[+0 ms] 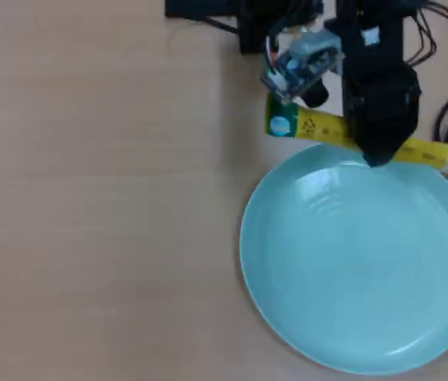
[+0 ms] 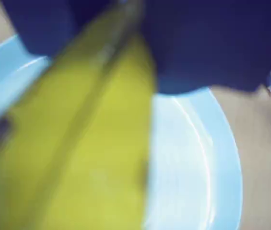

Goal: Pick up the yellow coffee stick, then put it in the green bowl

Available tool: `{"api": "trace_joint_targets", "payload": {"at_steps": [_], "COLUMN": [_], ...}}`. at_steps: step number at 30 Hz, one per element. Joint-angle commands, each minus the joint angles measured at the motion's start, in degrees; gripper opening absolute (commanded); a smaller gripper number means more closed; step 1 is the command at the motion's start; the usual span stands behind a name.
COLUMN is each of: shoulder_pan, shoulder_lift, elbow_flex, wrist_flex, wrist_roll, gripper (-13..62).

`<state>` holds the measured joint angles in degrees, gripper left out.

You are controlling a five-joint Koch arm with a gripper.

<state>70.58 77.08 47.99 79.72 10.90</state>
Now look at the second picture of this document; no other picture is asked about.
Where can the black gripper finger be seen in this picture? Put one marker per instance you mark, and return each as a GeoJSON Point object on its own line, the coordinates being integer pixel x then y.
{"type": "Point", "coordinates": [209, 43]}
{"type": "Point", "coordinates": [41, 26]}

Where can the yellow coffee stick packet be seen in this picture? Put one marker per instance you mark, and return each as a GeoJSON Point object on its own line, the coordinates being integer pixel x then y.
{"type": "Point", "coordinates": [77, 143]}

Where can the light blue round plate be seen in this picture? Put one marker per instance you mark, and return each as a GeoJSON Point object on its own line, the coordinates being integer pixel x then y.
{"type": "Point", "coordinates": [192, 167]}

